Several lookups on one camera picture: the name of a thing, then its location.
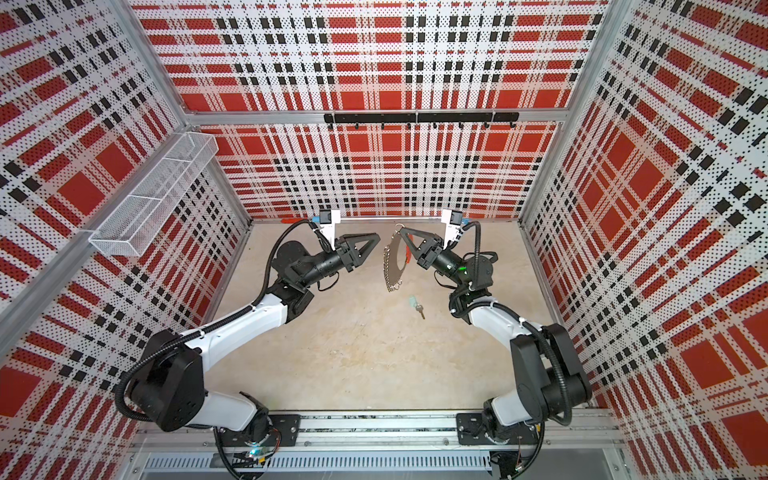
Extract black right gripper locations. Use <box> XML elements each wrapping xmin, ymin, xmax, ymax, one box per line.
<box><xmin>400</xmin><ymin>231</ymin><xmax>466</xmax><ymax>293</ymax></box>

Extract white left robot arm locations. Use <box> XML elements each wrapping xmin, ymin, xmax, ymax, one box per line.
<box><xmin>115</xmin><ymin>233</ymin><xmax>380</xmax><ymax>444</ymax></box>

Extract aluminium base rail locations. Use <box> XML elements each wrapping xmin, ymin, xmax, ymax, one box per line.
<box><xmin>118</xmin><ymin>408</ymin><xmax>635</xmax><ymax>479</ymax></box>

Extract metal keyring gauge red handle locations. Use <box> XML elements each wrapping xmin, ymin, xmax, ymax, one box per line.
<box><xmin>383</xmin><ymin>224</ymin><xmax>410</xmax><ymax>293</ymax></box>

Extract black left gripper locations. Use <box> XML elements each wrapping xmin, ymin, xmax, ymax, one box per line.
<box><xmin>298</xmin><ymin>231</ymin><xmax>379</xmax><ymax>289</ymax></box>

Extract white wire mesh basket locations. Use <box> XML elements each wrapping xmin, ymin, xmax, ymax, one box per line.
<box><xmin>89</xmin><ymin>132</ymin><xmax>218</xmax><ymax>257</ymax></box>

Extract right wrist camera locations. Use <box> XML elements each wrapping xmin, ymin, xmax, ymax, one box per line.
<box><xmin>441</xmin><ymin>209</ymin><xmax>464</xmax><ymax>249</ymax></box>

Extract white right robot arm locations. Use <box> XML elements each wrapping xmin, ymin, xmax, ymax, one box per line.
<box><xmin>392</xmin><ymin>222</ymin><xmax>592</xmax><ymax>444</ymax></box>

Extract black hook rail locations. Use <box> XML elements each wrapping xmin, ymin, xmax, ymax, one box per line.
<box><xmin>323</xmin><ymin>111</ymin><xmax>520</xmax><ymax>127</ymax></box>

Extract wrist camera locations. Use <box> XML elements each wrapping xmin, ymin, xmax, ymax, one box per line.
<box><xmin>317</xmin><ymin>209</ymin><xmax>341</xmax><ymax>249</ymax></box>
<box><xmin>441</xmin><ymin>209</ymin><xmax>464</xmax><ymax>249</ymax></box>

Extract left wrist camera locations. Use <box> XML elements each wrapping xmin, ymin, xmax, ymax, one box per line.
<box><xmin>317</xmin><ymin>209</ymin><xmax>341</xmax><ymax>249</ymax></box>

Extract key with green cover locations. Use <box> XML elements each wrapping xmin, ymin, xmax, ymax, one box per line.
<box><xmin>409</xmin><ymin>296</ymin><xmax>425</xmax><ymax>319</ymax></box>

